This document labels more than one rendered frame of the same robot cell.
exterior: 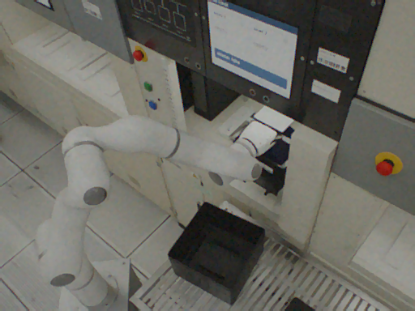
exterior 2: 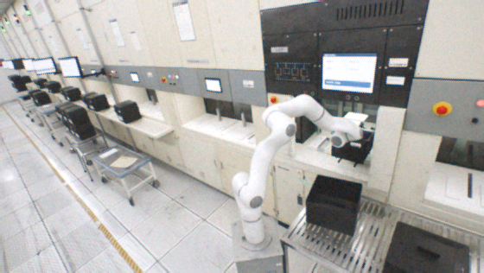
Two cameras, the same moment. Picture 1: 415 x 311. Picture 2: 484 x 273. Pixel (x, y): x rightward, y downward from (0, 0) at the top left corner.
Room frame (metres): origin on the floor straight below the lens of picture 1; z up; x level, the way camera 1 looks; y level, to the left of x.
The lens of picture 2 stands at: (-0.36, 0.54, 1.94)
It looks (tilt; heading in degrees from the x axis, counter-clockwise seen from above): 27 degrees down; 358
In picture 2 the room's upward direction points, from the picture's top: 9 degrees counter-clockwise
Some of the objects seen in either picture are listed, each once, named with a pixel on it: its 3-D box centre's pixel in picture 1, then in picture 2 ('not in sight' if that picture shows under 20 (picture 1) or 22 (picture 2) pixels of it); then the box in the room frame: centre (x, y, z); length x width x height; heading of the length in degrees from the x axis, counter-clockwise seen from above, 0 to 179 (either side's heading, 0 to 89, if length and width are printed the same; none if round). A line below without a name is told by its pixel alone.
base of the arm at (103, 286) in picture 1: (86, 283); (253, 225); (0.60, 0.51, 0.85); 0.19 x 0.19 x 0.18
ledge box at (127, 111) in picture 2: not in sight; (127, 111); (2.97, 2.01, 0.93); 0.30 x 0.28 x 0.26; 41
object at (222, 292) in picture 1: (218, 252); (334, 202); (0.67, 0.00, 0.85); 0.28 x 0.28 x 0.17; 53
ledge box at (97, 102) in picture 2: not in sight; (97, 102); (3.83, 2.84, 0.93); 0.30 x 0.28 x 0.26; 46
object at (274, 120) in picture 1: (271, 147); (353, 137); (0.94, -0.25, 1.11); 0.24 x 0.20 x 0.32; 43
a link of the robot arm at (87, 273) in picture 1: (63, 252); (246, 194); (0.63, 0.52, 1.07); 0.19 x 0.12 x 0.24; 17
